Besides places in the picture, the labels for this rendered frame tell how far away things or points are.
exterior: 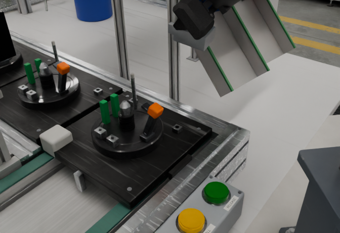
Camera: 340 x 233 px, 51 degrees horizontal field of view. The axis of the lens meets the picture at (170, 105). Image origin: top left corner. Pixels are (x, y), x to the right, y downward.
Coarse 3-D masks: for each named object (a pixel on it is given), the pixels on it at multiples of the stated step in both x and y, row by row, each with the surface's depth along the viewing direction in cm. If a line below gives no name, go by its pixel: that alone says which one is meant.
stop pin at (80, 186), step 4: (76, 172) 62; (80, 172) 62; (76, 176) 62; (80, 176) 62; (76, 180) 63; (80, 180) 62; (84, 180) 63; (76, 184) 63; (80, 184) 63; (84, 184) 63; (80, 188) 63; (84, 188) 64
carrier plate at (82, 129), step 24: (120, 96) 82; (96, 120) 74; (168, 120) 74; (192, 120) 73; (72, 144) 68; (168, 144) 67; (192, 144) 67; (72, 168) 64; (96, 168) 62; (120, 168) 62; (144, 168) 62; (168, 168) 62; (120, 192) 58; (144, 192) 59
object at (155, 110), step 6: (144, 108) 61; (150, 108) 60; (156, 108) 60; (162, 108) 60; (150, 114) 60; (156, 114) 59; (150, 120) 62; (150, 126) 63; (144, 132) 65; (150, 132) 65
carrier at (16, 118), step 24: (48, 72) 80; (72, 72) 91; (0, 96) 82; (24, 96) 79; (48, 96) 78; (72, 96) 80; (96, 96) 82; (24, 120) 75; (48, 120) 74; (72, 120) 75
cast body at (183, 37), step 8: (168, 24) 65; (168, 32) 66; (176, 32) 63; (184, 32) 62; (208, 32) 62; (176, 40) 64; (184, 40) 63; (192, 40) 63; (200, 40) 62; (208, 40) 63; (200, 48) 63
